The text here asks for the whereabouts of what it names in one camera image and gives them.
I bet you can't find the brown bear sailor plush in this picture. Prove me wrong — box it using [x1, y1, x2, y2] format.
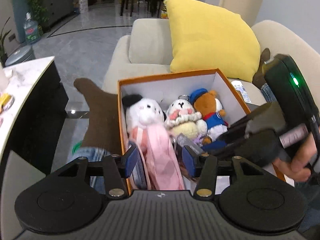
[189, 88, 228, 145]

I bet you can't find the pink fabric pouch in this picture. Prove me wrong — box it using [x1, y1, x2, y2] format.
[130, 124, 185, 191]

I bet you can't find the crochet bunny plush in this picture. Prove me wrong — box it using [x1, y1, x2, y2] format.
[164, 99, 207, 140]

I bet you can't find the white dog plush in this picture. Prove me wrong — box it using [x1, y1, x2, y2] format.
[122, 94, 166, 148]

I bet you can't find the person right hand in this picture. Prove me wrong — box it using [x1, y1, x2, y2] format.
[273, 134, 317, 182]

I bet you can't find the right jeans leg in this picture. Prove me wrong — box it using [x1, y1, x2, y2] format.
[260, 83, 276, 102]

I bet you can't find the jeans leg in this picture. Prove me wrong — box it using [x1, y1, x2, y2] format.
[66, 145, 111, 196]
[260, 83, 276, 102]

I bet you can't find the left jeans leg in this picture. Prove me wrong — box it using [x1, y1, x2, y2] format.
[66, 145, 111, 196]

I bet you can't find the brown sock left foot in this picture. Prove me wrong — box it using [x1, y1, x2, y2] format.
[74, 78, 121, 154]

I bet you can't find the white tube bottle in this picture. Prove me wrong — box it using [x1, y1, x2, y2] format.
[231, 80, 252, 103]

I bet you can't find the orange cardboard box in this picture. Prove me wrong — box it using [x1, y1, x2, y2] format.
[117, 68, 288, 195]

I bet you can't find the yellow cushion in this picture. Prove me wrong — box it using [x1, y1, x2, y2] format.
[164, 0, 260, 82]

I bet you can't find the white marble coffee table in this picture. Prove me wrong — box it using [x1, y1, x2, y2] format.
[1, 56, 68, 163]

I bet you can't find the beige sofa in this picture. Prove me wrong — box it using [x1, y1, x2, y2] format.
[103, 18, 319, 105]

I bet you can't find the grey round stool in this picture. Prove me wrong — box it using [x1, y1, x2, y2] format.
[5, 45, 35, 67]

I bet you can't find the potted leaf plant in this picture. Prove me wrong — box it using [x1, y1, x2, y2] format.
[0, 17, 11, 65]

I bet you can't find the water jug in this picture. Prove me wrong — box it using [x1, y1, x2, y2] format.
[23, 12, 41, 44]

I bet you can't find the dark grey cabinet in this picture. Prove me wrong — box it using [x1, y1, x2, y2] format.
[42, 0, 74, 28]

